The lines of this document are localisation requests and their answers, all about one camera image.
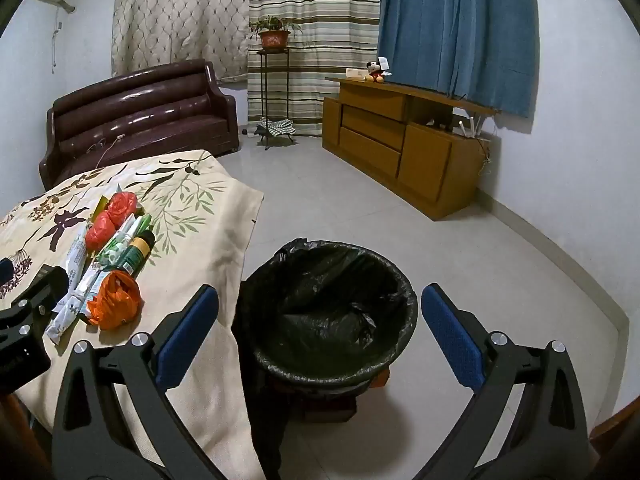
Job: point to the dark green bottle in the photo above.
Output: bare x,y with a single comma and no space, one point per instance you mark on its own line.
135,255

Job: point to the small white card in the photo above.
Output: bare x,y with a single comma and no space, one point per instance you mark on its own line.
384,62

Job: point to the black metal plant stand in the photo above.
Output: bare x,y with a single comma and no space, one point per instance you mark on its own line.
273,52

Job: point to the floral beige bedsheet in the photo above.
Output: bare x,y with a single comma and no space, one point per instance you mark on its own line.
200,240

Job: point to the mouse plush toy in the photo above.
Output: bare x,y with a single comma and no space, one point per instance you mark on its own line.
374,71

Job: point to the dark brown leather sofa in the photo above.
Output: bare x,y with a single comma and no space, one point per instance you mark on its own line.
140,115

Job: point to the potted plant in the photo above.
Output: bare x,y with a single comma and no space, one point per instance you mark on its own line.
273,39

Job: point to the green white toothpaste box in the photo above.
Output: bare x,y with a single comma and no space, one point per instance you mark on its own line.
115,252

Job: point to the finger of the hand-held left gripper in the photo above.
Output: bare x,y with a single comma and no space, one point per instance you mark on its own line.
5,271
47,290

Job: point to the beige quilted curtain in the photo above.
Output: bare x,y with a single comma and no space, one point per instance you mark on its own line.
175,10

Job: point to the tissue box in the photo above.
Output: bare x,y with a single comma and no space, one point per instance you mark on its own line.
356,74

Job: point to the blue curtain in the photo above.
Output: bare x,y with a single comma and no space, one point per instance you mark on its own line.
450,20

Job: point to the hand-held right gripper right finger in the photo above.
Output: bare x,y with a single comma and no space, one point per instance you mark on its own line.
452,340

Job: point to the red plastic bag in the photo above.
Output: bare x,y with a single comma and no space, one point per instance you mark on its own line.
121,205
100,230

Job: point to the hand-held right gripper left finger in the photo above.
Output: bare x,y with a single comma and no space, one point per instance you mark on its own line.
187,340

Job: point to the slim white packet green print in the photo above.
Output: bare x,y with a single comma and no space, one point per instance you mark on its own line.
92,282

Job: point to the white blue packet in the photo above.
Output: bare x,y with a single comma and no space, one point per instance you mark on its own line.
60,317

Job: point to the wooden cabinet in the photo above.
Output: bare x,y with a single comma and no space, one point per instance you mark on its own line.
430,165

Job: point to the light blue sachet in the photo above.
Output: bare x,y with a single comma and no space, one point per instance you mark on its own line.
75,255

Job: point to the striped curtain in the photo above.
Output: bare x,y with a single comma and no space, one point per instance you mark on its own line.
325,0

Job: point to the checkered cloth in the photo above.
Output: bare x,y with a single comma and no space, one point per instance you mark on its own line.
277,127

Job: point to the bin with black liner bag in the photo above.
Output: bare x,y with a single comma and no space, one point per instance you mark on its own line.
325,310

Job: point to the yellow green wrapper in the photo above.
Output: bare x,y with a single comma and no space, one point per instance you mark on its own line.
101,206

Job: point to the orange plastic bag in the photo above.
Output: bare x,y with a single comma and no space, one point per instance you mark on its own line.
115,300

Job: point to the white router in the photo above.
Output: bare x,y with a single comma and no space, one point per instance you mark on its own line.
462,127

